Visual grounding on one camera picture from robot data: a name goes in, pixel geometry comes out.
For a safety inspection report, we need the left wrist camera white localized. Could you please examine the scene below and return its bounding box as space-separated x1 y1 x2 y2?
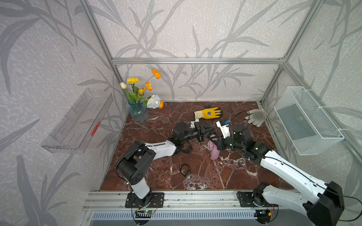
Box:
188 119 200 129

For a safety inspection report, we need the left circuit board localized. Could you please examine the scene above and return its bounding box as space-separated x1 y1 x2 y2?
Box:
135 209 154 218

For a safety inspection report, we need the artificial flower bouquet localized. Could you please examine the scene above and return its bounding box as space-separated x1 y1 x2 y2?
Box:
120 69 164 110

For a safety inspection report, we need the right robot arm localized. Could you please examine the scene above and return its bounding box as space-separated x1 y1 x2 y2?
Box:
214 121 345 226

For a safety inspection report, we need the yellow black work glove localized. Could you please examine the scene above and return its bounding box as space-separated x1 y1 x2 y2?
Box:
194 107 222 120

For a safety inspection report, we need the black watch curled strap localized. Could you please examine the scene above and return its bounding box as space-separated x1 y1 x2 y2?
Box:
179 163 192 178

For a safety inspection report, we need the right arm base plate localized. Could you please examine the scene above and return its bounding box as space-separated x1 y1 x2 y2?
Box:
236 191 278 208

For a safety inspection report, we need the right circuit board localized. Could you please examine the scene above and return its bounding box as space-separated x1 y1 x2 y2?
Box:
255 210 274 225

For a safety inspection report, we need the aluminium frame crossbar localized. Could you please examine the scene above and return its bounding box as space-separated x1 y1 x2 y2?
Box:
112 58 284 65

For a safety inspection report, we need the circuit board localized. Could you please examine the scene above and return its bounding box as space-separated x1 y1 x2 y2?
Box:
135 209 154 218
255 210 274 225

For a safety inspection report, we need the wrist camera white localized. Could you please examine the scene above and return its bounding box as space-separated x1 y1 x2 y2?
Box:
188 119 200 129
216 120 231 138

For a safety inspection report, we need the blue glass vase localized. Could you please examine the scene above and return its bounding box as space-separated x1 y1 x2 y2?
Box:
129 101 149 124

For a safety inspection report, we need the white knit glove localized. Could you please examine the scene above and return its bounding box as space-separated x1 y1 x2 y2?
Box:
245 109 268 128

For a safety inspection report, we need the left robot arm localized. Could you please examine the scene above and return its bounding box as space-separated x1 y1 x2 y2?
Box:
115 122 215 204

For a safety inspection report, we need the aluminium front rail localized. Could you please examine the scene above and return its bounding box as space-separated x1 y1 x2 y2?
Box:
81 190 321 211

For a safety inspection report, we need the white wire mesh basket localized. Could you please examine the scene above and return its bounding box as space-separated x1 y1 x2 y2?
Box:
274 86 345 155

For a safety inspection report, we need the pink fluffy cloth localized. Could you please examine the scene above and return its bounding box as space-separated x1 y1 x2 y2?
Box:
207 141 220 160

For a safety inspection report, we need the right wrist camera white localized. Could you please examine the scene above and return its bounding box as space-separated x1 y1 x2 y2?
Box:
216 120 231 138

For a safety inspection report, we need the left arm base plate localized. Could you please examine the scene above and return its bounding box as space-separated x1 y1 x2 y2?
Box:
125 192 165 208

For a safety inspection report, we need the clear plastic wall tray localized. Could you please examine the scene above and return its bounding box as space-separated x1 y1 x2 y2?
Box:
41 88 114 154

